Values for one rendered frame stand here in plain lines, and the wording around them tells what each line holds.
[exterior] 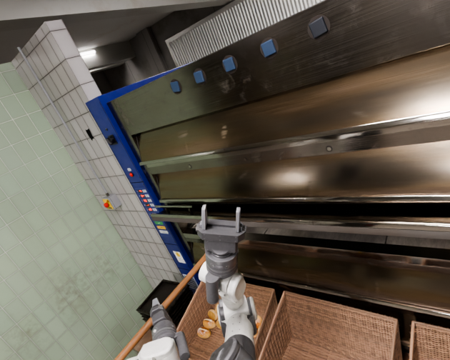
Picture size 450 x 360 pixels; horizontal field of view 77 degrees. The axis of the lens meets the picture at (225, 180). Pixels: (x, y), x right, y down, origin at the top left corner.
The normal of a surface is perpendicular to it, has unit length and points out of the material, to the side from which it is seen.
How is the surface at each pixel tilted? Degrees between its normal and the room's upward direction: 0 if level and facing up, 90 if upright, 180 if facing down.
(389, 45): 90
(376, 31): 90
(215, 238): 97
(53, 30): 90
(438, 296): 70
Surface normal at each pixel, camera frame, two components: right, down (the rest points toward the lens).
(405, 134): -0.54, 0.51
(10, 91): 0.76, -0.05
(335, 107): -0.63, 0.18
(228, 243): -0.12, 0.54
